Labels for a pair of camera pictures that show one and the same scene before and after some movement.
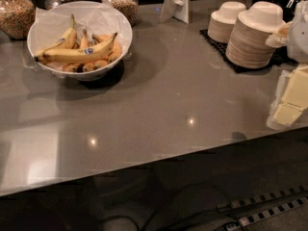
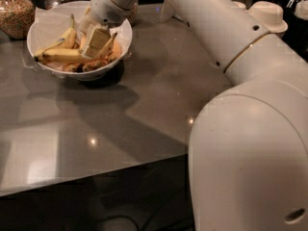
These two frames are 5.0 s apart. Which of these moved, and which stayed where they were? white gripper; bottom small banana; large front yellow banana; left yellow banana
Moved: white gripper
Stayed: large front yellow banana; bottom small banana; left yellow banana
